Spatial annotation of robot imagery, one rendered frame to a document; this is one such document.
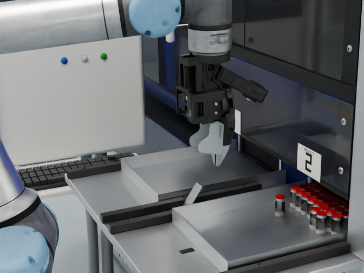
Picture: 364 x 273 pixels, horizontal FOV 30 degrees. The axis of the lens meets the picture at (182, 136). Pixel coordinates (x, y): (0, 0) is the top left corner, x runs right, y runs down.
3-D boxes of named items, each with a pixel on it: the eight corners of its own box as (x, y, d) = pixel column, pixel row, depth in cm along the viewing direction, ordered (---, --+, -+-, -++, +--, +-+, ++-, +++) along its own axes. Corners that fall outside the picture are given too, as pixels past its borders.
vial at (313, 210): (316, 225, 145) (316, 205, 144) (322, 229, 143) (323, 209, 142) (307, 227, 144) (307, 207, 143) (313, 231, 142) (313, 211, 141)
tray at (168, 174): (235, 150, 191) (235, 138, 190) (285, 182, 168) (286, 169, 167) (121, 170, 178) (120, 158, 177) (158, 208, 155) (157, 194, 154)
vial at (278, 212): (281, 212, 152) (281, 194, 150) (286, 216, 150) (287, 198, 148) (272, 214, 151) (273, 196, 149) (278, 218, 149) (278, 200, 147)
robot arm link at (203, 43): (219, 22, 121) (241, 28, 114) (218, 47, 122) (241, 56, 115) (180, 25, 118) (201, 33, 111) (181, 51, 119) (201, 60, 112)
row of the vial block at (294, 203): (296, 203, 156) (296, 184, 154) (343, 236, 140) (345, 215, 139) (287, 205, 155) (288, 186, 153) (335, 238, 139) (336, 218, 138)
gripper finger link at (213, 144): (194, 169, 123) (193, 121, 120) (222, 164, 125) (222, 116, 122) (201, 175, 120) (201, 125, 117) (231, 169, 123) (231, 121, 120)
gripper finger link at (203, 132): (186, 164, 126) (186, 116, 123) (214, 158, 128) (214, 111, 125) (194, 169, 123) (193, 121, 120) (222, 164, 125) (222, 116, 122)
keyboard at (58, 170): (133, 156, 209) (132, 149, 208) (148, 172, 196) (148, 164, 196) (0, 177, 195) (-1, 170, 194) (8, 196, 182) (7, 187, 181)
